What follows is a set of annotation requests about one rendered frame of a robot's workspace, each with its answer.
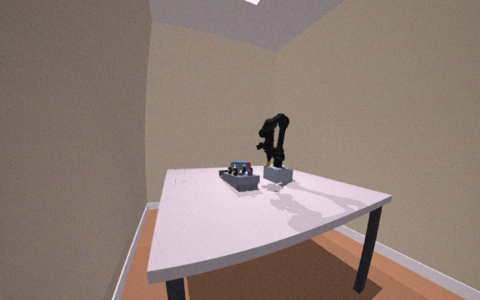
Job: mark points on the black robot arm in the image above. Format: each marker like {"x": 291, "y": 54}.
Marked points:
{"x": 267, "y": 131}

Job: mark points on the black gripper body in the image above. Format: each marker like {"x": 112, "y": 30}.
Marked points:
{"x": 270, "y": 145}

